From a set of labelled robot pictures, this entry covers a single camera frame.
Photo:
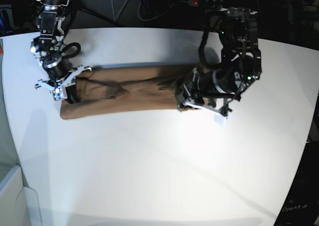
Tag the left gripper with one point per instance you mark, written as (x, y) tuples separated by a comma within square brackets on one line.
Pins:
[(202, 91)]

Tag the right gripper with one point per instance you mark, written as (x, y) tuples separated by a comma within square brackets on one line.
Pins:
[(69, 82)]

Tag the brown T-shirt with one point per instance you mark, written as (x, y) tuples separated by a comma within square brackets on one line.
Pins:
[(126, 89)]

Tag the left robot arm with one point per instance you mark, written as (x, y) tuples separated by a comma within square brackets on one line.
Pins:
[(240, 64)]

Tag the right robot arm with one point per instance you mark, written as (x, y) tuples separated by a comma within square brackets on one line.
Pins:
[(51, 52)]

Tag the black power strip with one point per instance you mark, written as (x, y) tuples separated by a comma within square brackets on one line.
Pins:
[(204, 3)]

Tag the white cabinet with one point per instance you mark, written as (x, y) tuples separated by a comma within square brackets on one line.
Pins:
[(19, 205)]

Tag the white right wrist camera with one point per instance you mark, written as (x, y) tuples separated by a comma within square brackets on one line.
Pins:
[(59, 94)]

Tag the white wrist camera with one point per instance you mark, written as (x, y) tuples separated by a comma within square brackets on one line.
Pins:
[(219, 119), (59, 94)]

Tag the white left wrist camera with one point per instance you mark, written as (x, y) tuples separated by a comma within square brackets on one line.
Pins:
[(219, 119)]

